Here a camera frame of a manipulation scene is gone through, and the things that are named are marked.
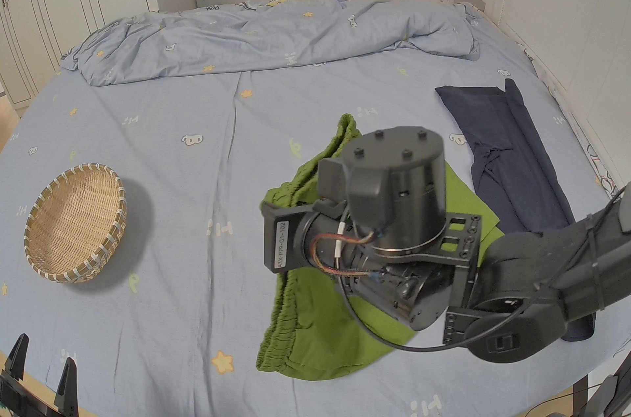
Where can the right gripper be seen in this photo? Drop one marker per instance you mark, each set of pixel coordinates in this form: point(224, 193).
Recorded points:
point(286, 237)

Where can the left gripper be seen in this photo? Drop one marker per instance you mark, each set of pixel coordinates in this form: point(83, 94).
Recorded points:
point(19, 400)

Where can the green shorts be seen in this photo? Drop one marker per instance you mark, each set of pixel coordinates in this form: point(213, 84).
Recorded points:
point(315, 336)

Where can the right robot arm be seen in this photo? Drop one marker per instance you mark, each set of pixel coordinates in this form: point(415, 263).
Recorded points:
point(409, 188)

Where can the bed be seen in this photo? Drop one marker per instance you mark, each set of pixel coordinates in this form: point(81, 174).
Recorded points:
point(197, 208)

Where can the round woven basket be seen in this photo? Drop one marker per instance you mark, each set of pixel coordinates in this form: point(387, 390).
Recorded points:
point(74, 218)

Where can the dark blue garment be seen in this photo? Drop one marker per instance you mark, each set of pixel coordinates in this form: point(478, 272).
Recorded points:
point(503, 144)

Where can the pale blue quilt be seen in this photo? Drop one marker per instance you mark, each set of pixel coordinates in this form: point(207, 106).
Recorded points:
point(246, 40)

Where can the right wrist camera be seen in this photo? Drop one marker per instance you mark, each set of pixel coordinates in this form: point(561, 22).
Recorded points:
point(335, 181)

